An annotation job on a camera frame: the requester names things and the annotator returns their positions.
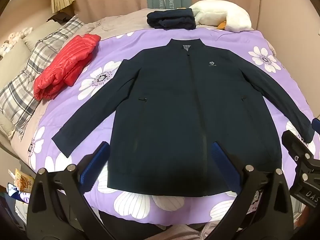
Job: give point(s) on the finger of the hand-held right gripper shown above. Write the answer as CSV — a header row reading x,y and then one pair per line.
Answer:
x,y
293,141
316,124

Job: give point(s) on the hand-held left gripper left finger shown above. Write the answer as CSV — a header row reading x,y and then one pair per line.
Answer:
x,y
97,161

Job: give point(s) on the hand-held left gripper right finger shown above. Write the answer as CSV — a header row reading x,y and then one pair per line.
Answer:
x,y
225,165

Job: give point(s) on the navy blue jacket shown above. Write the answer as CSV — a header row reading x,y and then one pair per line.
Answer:
x,y
175,105

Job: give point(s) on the purple floral blanket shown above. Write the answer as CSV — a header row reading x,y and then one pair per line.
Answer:
x,y
72,105

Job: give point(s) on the yellow snack packet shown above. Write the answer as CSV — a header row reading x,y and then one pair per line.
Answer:
x,y
23,180

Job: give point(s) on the grey plaid pillow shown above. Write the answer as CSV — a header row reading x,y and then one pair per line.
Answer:
x,y
22,90

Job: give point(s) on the red down jacket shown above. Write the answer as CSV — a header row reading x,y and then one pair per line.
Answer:
x,y
65,62

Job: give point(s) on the beige pillow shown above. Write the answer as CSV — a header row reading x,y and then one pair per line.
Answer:
x,y
12,55
41,31

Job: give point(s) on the white plush goose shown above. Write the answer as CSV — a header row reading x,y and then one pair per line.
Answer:
x,y
220,13

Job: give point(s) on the small white plush toys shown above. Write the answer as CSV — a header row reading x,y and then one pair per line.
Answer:
x,y
15,37

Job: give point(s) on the folded navy clothing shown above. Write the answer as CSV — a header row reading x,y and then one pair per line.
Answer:
x,y
170,18

